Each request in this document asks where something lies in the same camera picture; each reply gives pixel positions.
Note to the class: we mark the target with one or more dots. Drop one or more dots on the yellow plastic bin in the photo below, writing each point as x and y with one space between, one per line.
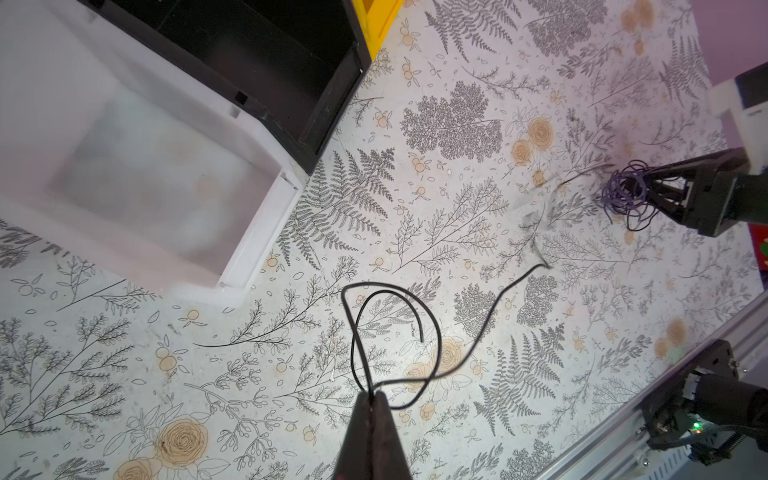
375 18

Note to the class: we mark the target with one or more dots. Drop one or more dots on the aluminium frame rail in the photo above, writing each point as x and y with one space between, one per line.
617 448

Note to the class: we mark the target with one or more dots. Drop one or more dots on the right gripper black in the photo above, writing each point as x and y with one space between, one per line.
723 193

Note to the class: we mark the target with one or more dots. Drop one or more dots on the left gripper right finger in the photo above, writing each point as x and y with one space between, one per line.
389 459

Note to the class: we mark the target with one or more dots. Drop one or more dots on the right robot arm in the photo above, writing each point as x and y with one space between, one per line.
704 406

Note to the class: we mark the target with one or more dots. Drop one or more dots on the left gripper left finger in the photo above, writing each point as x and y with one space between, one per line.
354 460

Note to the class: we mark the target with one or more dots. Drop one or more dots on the black plastic bin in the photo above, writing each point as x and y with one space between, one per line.
293 65

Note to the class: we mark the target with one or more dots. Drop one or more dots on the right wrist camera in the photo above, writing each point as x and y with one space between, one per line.
744 99

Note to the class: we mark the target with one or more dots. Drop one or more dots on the white plastic bin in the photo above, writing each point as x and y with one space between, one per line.
118 156

